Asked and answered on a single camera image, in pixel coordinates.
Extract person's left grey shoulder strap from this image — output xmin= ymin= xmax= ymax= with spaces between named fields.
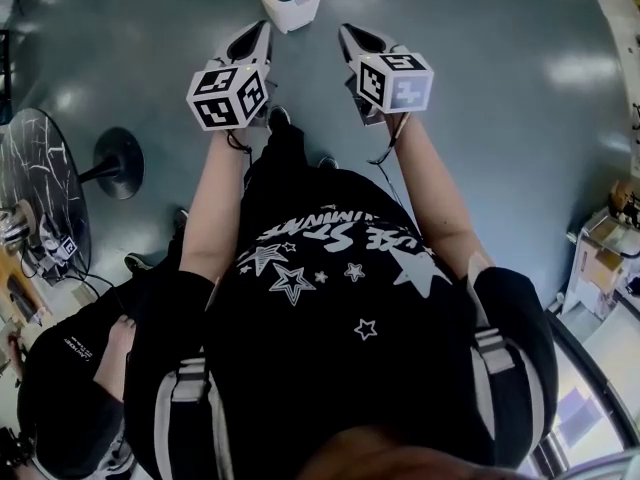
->
xmin=153 ymin=356 xmax=222 ymax=480

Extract person's left black shoe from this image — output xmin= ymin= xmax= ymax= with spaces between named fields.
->
xmin=266 ymin=105 xmax=293 ymax=132

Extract person's right grey shoulder strap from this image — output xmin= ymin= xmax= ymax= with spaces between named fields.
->
xmin=466 ymin=251 xmax=545 ymax=465

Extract brown lumpy object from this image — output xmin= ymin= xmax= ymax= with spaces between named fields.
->
xmin=608 ymin=179 xmax=637 ymax=220

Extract round black marble table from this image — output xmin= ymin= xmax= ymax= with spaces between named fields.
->
xmin=0 ymin=108 xmax=92 ymax=290

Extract person's right forearm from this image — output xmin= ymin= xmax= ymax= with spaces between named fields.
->
xmin=393 ymin=111 xmax=495 ymax=275

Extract idle hand-held gripper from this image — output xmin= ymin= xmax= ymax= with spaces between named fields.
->
xmin=38 ymin=216 xmax=80 ymax=270

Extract white long workbench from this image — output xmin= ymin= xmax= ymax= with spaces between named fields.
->
xmin=583 ymin=0 xmax=640 ymax=135

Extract white waste bin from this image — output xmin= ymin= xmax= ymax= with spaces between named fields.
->
xmin=248 ymin=0 xmax=327 ymax=36

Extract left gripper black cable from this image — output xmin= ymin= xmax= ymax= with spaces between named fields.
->
xmin=225 ymin=129 xmax=254 ymax=155

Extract person's black star-print shirt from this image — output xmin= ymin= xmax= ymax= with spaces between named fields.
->
xmin=122 ymin=166 xmax=559 ymax=480

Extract person's black trousers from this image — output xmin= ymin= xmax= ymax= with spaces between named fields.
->
xmin=243 ymin=121 xmax=362 ymax=190

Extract black pedestal table base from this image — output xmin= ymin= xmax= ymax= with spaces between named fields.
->
xmin=77 ymin=126 xmax=146 ymax=201

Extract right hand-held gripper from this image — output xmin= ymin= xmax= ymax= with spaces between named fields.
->
xmin=338 ymin=23 xmax=435 ymax=126

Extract person's grey shoulder strap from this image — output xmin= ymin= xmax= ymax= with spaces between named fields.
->
xmin=153 ymin=356 xmax=222 ymax=480
xmin=466 ymin=251 xmax=545 ymax=465

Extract glass door with black frame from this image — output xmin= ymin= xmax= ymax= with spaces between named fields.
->
xmin=543 ymin=306 xmax=640 ymax=480

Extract shiny metal pot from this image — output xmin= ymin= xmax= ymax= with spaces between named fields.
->
xmin=0 ymin=199 xmax=34 ymax=250

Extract white cabinet with cardboard boxes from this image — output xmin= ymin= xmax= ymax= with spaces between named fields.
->
xmin=556 ymin=206 xmax=640 ymax=320

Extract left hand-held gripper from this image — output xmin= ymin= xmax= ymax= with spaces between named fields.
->
xmin=186 ymin=20 xmax=277 ymax=132

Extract person's left forearm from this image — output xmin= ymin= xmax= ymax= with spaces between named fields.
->
xmin=178 ymin=129 xmax=252 ymax=290

